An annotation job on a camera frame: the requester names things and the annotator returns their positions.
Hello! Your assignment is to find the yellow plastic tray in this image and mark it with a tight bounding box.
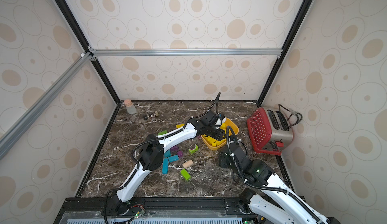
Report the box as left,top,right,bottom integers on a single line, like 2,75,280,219
201,118,239,151

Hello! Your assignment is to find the green rainbow arch block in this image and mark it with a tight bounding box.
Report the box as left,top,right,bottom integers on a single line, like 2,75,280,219
188,144,199,154

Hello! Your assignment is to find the purple triangle block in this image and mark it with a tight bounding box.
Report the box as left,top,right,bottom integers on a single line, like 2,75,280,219
170,145,179,151

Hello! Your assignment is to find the purple cube block near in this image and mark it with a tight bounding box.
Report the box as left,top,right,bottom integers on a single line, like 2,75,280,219
177,151,184,158

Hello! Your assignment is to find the green rectangular block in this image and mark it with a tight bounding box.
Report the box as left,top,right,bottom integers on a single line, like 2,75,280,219
158,130,168,135

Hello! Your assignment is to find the red polka dot toaster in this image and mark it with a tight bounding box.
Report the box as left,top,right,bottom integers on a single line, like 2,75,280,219
247,107,294,155

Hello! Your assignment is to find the natural wood cylinder block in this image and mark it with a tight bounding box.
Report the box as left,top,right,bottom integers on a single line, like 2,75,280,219
182,160,193,169

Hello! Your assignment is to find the teal block left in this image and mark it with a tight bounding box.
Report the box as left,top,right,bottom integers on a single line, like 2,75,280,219
164,150,172,158

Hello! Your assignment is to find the teal block right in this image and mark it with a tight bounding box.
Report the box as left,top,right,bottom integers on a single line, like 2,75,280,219
168,155,179,162

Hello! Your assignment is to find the green block front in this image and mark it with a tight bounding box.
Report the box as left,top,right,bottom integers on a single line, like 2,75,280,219
180,169,191,181

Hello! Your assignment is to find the long teal block front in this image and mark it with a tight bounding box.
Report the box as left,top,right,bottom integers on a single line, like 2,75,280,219
162,158,169,175

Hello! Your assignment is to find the clear bottle pink cap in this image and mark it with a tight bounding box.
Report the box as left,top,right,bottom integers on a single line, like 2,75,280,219
124,99,137,115

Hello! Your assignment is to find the aluminium frame bar back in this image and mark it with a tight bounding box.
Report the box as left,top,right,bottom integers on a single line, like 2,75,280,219
92,48,282,57

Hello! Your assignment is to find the aluminium frame bar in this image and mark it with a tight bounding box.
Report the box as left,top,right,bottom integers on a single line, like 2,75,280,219
1,52,91,158
92,48,282,57

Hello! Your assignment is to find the aluminium frame bar left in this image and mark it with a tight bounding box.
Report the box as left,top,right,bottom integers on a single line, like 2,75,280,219
1,52,91,158

